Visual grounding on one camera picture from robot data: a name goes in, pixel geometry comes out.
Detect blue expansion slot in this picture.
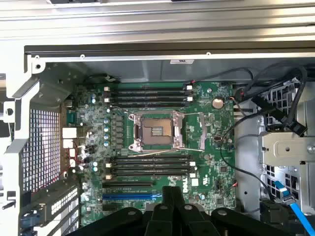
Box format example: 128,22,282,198
102,193,160,200

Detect metal disk bay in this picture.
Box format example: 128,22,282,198
258,81,315,222

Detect RAM slot with black latches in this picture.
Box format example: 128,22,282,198
109,166,195,172
109,154,194,161
108,101,190,108
103,89,194,97

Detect CPU socket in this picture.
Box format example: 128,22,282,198
129,112,185,152

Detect blue SATA wire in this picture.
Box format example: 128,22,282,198
272,180,315,236

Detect blue slot retention bar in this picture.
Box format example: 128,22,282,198
20,212,41,228

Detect thin metal locking lever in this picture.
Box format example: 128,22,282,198
134,147,205,157
109,104,132,116

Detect black power connector wire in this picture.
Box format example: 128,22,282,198
251,66,308,137

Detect green motherboard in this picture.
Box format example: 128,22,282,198
76,82,237,227

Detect RAM slot with white latches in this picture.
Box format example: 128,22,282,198
103,84,194,91
103,96,194,102
105,160,197,167
105,171,197,180

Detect metal socket cover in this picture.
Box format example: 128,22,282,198
184,112,205,151

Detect open grey PC case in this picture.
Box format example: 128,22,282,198
4,44,315,236

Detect black plastic bracket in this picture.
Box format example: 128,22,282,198
259,198,290,223

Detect round coin battery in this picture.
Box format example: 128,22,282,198
212,97,224,110

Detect white case label sticker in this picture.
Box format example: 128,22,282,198
170,59,195,65

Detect long black expansion slot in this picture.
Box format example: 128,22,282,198
102,181,153,189

